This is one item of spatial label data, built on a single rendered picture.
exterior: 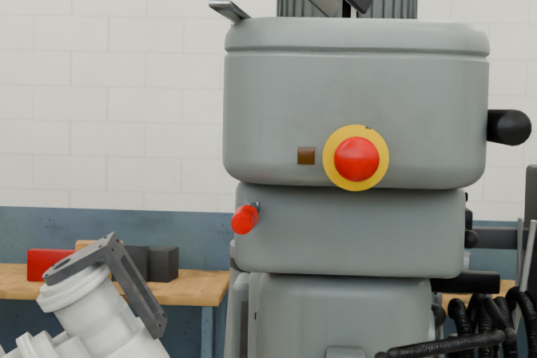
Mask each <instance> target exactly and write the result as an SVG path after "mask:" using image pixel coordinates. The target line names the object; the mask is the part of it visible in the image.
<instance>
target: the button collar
mask: <svg viewBox="0 0 537 358"><path fill-rule="evenodd" d="M350 137H364V138H366V139H368V140H369V141H371V142H372V143H373V144H374V145H375V147H376V148H377V150H378V153H379V156H380V163H379V166H378V169H377V171H376V172H375V173H374V174H373V175H372V176H371V177H370V178H369V179H367V180H365V181H360V182H353V181H348V180H346V179H344V178H343V177H342V176H341V175H339V173H338V172H337V170H336V167H335V164H334V154H335V152H336V148H337V147H338V145H339V144H340V143H341V142H342V141H344V140H345V139H347V138H350ZM388 163H389V153H388V147H387V145H386V143H385V141H384V139H383V138H382V137H381V136H380V135H379V134H378V133H377V132H376V131H375V130H373V129H371V128H369V127H367V126H364V125H346V126H344V127H342V128H340V129H338V130H337V131H335V132H334V133H333V134H332V135H331V136H330V137H329V139H328V140H327V141H326V143H325V146H324V150H323V165H324V170H325V172H326V173H327V175H328V177H329V178H330V179H331V181H332V182H333V183H335V184H336V185H338V186H339V187H341V188H342V189H346V190H350V191H361V190H365V189H369V188H371V187H372V186H374V185H375V184H377V183H378V182H379V181H380V180H381V179H382V177H383V176H384V174H385V173H386V171H387V168H388Z"/></svg>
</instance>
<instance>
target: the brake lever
mask: <svg viewBox="0 0 537 358"><path fill-rule="evenodd" d="M259 212H260V202H250V203H249V204H248V205H242V206H240V207H239V208H238V209H237V210H236V211H235V213H234V215H233V219H232V221H231V226H232V229H233V231H234V232H235V233H237V234H240V235H244V234H246V233H248V232H250V231H251V230H252V229H253V228H254V227H255V226H256V225H257V223H258V221H259V215H258V213H259Z"/></svg>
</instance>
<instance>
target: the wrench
mask: <svg viewBox="0 0 537 358"><path fill-rule="evenodd" d="M209 7H210V8H212V9H213V10H215V11H216V12H217V13H219V14H221V15H222V16H224V17H225V18H227V19H228V20H229V21H231V22H230V26H233V25H234V24H235V23H236V22H239V21H241V20H243V19H246V18H251V17H250V16H249V15H248V14H246V13H245V12H244V11H243V10H242V9H241V8H240V7H238V6H237V5H236V4H234V3H233V2H232V1H230V0H209Z"/></svg>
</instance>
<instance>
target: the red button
mask: <svg viewBox="0 0 537 358"><path fill-rule="evenodd" d="M379 163H380V156H379V153H378V150H377V148H376V147H375V145H374V144H373V143H372V142H371V141H369V140H368V139H366V138H364V137H350V138H347V139H345V140H344V141H342V142H341V143H340V144H339V145H338V147H337V148H336V152H335V154H334V164H335V167H336V170H337V172H338V173H339V175H341V176H342V177H343V178H344V179H346V180H348V181H353V182H360V181H365V180H367V179H369V178H370V177H371V176H372V175H373V174H374V173H375V172H376V171H377V169H378V166H379Z"/></svg>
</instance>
